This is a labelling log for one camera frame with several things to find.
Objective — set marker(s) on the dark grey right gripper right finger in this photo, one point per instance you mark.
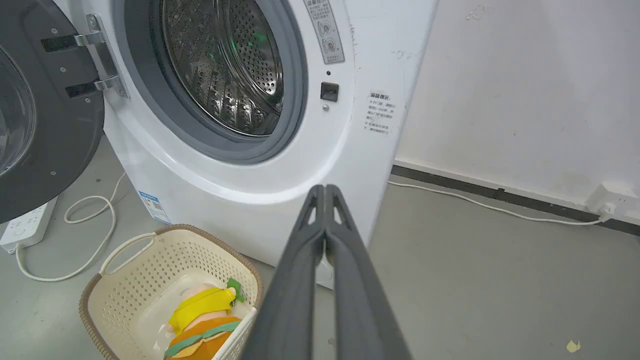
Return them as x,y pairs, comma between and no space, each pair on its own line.
360,305

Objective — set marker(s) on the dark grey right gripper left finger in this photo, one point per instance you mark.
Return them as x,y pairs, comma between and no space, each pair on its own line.
290,300

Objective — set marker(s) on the white front-load washing machine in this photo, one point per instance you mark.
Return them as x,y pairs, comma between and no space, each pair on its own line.
250,165

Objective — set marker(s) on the dark grey washer door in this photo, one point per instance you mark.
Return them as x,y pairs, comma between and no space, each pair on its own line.
45,110

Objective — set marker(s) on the yellow and orange plush doll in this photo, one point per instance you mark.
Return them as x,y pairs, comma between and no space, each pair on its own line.
205,325

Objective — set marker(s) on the cream perforated laundry basket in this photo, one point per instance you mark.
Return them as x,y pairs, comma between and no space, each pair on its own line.
145,280

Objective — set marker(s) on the small yellow paper scrap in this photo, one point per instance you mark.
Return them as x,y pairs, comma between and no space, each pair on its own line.
573,346

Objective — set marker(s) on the white power strip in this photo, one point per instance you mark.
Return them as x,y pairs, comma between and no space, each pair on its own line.
27,227

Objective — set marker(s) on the white wall socket adapter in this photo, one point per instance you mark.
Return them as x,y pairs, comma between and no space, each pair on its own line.
611,201

